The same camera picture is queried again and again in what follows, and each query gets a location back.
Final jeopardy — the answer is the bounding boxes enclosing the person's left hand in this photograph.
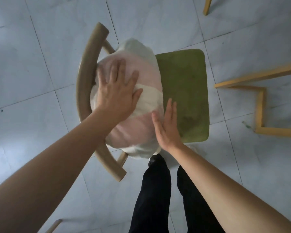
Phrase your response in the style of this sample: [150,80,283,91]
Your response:
[94,58,144,122]

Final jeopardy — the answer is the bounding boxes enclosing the person's right hand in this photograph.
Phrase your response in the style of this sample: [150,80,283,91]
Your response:
[151,98,185,153]

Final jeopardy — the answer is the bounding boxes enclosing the green seat wooden chair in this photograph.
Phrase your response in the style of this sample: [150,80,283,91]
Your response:
[76,22,210,183]

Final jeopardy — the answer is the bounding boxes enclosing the person's left forearm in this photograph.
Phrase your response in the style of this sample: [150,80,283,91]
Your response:
[0,109,117,233]

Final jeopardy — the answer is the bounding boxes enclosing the white oval coffee table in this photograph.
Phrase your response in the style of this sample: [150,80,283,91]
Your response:
[203,0,291,139]

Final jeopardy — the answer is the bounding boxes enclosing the person's black trousers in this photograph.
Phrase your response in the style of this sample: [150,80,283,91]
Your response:
[128,154,226,233]

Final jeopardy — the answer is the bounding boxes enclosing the person's right forearm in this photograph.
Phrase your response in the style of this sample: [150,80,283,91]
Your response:
[166,143,291,233]

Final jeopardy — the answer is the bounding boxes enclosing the white and pink pillow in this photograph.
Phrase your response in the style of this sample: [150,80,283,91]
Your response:
[90,38,163,159]

